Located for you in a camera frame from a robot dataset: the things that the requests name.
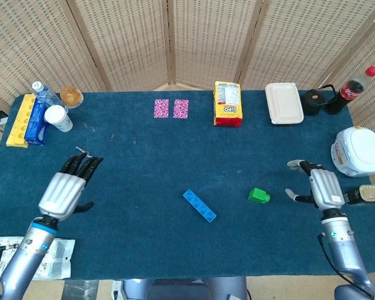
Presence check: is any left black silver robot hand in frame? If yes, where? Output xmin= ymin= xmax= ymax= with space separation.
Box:
xmin=37 ymin=152 xmax=104 ymax=223

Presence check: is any bamboo folding screen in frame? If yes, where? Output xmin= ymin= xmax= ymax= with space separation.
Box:
xmin=0 ymin=0 xmax=375 ymax=229

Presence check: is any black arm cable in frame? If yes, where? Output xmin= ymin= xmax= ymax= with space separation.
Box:
xmin=317 ymin=232 xmax=375 ymax=298
xmin=0 ymin=244 xmax=20 ymax=284

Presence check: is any white jar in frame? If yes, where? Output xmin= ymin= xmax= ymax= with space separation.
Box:
xmin=44 ymin=104 xmax=74 ymax=133

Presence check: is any blue toy block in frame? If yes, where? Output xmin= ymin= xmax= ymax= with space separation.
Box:
xmin=182 ymin=188 xmax=218 ymax=224

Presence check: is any blue toothpaste box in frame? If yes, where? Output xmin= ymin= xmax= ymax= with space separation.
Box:
xmin=23 ymin=98 xmax=50 ymax=146

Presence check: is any clear jelly cup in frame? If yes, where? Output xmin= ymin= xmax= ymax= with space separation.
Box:
xmin=59 ymin=86 xmax=84 ymax=109

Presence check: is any white wet wipes pack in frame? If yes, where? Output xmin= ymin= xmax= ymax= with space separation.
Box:
xmin=330 ymin=125 xmax=375 ymax=179

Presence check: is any blue table cloth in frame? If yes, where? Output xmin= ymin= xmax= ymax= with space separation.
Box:
xmin=0 ymin=90 xmax=375 ymax=281

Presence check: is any silver wrapped stick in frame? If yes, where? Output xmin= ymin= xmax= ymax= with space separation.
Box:
xmin=75 ymin=145 xmax=93 ymax=159

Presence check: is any white printed plastic bag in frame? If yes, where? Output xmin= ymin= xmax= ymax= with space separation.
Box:
xmin=0 ymin=236 xmax=76 ymax=280

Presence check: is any clear water bottle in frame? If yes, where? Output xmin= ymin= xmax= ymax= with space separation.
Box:
xmin=31 ymin=81 xmax=63 ymax=109

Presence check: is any green toy block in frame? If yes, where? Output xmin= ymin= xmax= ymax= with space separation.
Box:
xmin=248 ymin=187 xmax=271 ymax=205

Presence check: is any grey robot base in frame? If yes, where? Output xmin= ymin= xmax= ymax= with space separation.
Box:
xmin=112 ymin=277 xmax=248 ymax=300

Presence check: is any yellow plastic tray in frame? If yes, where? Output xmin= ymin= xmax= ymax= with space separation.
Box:
xmin=6 ymin=93 xmax=38 ymax=149

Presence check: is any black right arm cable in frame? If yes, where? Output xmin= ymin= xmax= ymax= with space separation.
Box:
xmin=317 ymin=232 xmax=375 ymax=298

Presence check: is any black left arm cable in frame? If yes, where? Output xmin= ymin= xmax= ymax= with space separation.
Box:
xmin=0 ymin=244 xmax=20 ymax=284

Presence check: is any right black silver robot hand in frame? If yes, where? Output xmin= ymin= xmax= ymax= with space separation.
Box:
xmin=284 ymin=159 xmax=346 ymax=212

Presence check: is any yellow red snack bag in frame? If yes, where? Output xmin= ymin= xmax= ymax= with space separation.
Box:
xmin=213 ymin=81 xmax=244 ymax=128

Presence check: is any pink patterned card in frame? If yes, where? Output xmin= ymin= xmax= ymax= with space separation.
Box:
xmin=172 ymin=99 xmax=189 ymax=119
xmin=153 ymin=99 xmax=170 ymax=119

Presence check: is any beige lidded lunch box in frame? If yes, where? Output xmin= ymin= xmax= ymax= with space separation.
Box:
xmin=264 ymin=82 xmax=305 ymax=126

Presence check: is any black bottle gold cap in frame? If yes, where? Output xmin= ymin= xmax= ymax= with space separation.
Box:
xmin=344 ymin=184 xmax=375 ymax=206

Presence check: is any cola bottle red cap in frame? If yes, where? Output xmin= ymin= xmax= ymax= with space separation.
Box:
xmin=326 ymin=66 xmax=375 ymax=116

